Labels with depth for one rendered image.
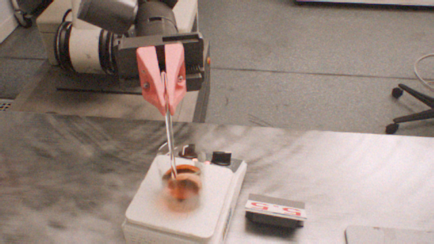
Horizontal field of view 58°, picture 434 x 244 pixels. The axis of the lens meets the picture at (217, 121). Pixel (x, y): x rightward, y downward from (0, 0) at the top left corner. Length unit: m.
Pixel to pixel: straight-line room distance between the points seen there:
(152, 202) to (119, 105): 0.96
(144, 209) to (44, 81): 1.21
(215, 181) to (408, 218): 0.31
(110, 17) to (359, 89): 1.86
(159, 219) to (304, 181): 0.28
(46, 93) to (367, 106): 1.50
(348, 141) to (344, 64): 1.68
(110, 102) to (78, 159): 0.77
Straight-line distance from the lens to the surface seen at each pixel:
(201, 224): 0.52
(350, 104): 2.13
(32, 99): 1.61
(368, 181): 0.72
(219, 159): 0.63
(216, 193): 0.55
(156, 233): 0.54
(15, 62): 2.62
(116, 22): 0.52
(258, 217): 0.61
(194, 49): 0.48
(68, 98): 1.57
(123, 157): 0.73
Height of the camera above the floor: 1.26
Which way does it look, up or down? 41 degrees down
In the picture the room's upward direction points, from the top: straight up
